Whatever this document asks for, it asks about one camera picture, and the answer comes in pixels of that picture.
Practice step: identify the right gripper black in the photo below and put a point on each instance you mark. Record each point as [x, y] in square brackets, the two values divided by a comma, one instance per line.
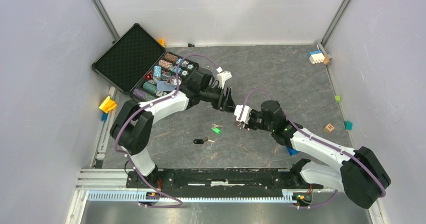
[248, 125]

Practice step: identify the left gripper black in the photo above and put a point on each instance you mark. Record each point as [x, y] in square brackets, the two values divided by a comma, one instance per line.
[226, 103]

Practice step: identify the keyring with bunch of keys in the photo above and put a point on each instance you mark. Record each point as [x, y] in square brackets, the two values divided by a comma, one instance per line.
[239, 125]

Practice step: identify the key with green tag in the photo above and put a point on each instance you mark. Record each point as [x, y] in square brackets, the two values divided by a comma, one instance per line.
[216, 128]

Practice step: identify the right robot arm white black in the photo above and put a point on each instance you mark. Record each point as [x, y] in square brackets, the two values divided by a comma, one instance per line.
[356, 172]

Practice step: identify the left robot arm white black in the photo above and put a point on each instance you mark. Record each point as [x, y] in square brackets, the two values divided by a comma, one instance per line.
[132, 127]

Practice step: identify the key with black tag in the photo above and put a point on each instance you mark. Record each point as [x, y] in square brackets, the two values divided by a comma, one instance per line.
[202, 141]

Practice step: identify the blue card in case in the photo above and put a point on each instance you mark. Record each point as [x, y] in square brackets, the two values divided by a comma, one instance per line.
[165, 86]

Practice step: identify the wooden letter cube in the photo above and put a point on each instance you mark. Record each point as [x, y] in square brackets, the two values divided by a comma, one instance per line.
[328, 128]

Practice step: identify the white blue toy brick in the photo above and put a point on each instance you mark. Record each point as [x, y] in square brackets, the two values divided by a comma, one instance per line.
[316, 57]

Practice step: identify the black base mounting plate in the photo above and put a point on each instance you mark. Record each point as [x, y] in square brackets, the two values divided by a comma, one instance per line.
[230, 182]

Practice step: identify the teal cube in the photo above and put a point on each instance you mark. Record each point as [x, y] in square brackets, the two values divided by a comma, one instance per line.
[348, 125]

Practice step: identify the orange block behind case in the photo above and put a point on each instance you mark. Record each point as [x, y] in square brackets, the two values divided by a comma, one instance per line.
[161, 42]

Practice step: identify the black poker chip case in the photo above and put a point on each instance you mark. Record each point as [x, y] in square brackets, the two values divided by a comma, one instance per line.
[136, 61]

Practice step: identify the yellow orange toy block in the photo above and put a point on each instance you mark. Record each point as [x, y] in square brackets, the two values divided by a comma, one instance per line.
[107, 105]

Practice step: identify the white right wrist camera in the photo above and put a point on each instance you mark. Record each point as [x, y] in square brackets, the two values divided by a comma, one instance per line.
[242, 113]

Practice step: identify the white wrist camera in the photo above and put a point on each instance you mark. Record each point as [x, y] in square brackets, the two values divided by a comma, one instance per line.
[222, 77]
[242, 113]

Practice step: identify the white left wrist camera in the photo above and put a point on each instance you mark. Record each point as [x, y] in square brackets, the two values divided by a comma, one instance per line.
[222, 77]

